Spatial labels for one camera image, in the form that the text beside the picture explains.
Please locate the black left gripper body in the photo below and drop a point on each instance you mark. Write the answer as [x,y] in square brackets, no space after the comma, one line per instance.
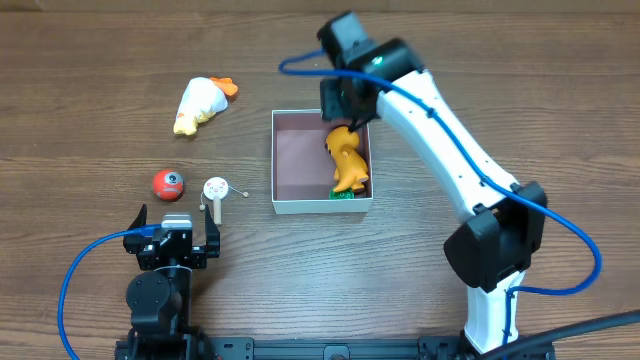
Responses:
[172,255]

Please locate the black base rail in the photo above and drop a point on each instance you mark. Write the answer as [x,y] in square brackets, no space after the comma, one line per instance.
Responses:
[428,347]

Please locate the white chicken toy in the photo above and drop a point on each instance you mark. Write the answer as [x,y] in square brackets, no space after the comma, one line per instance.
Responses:
[203,98]

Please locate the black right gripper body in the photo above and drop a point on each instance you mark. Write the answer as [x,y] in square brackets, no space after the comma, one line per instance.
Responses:
[357,125]

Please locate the red round robot toy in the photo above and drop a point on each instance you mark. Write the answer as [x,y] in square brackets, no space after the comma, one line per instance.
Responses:
[168,185]

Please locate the green round disc toy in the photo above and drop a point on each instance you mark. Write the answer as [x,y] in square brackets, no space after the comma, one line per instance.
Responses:
[342,195]

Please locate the white wooden rattle drum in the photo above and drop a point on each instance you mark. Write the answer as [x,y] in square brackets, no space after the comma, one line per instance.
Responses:
[216,189]

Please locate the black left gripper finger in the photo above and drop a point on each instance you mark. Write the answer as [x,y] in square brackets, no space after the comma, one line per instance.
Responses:
[212,232]
[138,222]

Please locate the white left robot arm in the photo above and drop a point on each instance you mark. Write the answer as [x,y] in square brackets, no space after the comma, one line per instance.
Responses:
[160,297]

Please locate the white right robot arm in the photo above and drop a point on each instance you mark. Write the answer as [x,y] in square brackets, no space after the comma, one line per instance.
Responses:
[501,221]

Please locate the orange dinosaur toy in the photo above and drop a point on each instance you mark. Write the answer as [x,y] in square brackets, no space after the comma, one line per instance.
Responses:
[351,171]

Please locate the white box with pink interior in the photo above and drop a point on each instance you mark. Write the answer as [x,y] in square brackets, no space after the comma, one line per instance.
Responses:
[302,169]

